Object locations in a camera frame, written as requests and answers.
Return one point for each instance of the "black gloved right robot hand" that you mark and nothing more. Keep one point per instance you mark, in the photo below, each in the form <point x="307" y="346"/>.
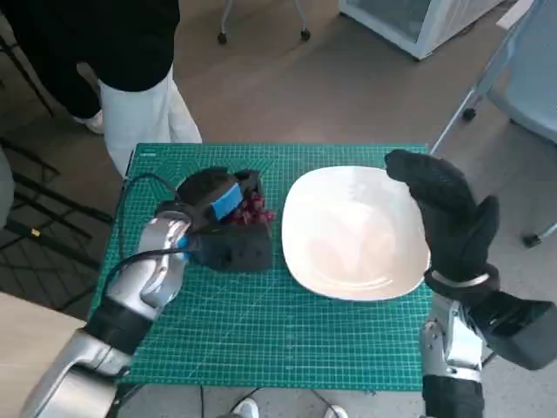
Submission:
<point x="444" y="200"/>

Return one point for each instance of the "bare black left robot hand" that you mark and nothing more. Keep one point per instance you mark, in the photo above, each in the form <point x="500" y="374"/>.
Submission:
<point x="204" y="191"/>

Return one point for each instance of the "red toy grape bunch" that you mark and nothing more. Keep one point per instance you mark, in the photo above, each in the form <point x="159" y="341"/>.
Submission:
<point x="257" y="213"/>

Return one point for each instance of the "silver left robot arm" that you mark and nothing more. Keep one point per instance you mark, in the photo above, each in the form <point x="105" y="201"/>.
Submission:
<point x="130" y="296"/>

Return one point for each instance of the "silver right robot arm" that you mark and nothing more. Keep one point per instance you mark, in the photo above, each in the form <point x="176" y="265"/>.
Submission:
<point x="452" y="383"/>

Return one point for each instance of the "white square plate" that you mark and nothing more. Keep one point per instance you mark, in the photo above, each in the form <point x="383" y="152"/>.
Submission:
<point x="348" y="235"/>

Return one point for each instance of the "light blue mesh chair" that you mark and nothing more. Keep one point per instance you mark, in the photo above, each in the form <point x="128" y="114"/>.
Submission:
<point x="531" y="82"/>

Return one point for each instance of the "black metal rack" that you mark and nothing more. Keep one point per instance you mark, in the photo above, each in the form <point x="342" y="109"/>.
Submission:
<point x="48" y="226"/>

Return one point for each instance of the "green cutting mat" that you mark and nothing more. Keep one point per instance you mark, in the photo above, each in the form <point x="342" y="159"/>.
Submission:
<point x="278" y="335"/>

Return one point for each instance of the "white glass-sided cabinet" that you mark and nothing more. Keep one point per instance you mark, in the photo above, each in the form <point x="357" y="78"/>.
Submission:
<point x="391" y="19"/>

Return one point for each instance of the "person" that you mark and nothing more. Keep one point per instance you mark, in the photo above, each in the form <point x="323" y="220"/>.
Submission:
<point x="87" y="43"/>

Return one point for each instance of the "white chair with casters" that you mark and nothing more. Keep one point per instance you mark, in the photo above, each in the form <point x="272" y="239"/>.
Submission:
<point x="304" y="24"/>

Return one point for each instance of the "white shoe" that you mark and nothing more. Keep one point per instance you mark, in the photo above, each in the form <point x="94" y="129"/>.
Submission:
<point x="246" y="408"/>
<point x="336" y="411"/>

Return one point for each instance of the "light wooden table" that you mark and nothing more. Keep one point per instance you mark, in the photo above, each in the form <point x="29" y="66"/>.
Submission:
<point x="30" y="331"/>

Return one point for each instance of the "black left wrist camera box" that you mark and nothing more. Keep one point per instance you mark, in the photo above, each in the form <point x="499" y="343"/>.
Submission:
<point x="235" y="250"/>

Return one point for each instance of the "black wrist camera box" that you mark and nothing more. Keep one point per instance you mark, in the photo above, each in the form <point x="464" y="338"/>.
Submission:
<point x="520" y="328"/>
<point x="235" y="250"/>

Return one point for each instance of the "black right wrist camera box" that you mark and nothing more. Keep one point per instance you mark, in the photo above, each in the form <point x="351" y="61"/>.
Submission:
<point x="520" y="328"/>

